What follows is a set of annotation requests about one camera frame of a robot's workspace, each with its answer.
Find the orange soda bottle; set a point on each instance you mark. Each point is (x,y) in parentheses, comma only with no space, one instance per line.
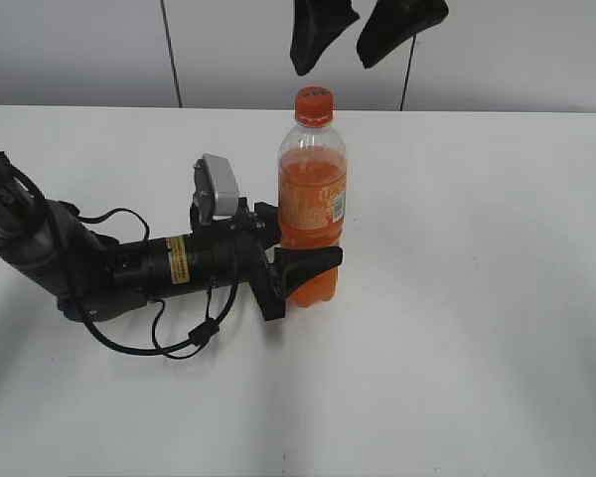
(312,184)

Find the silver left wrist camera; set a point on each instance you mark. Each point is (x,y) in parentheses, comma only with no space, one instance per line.
(216,190)

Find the orange bottle cap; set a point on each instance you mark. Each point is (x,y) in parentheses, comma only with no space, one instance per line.
(314,106)

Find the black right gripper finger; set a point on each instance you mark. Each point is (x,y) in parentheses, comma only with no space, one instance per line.
(316,25)
(393,22)

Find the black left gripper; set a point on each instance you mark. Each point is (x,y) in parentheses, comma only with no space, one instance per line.
(218,254)

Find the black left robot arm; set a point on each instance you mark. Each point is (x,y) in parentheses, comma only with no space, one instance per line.
(26,244)

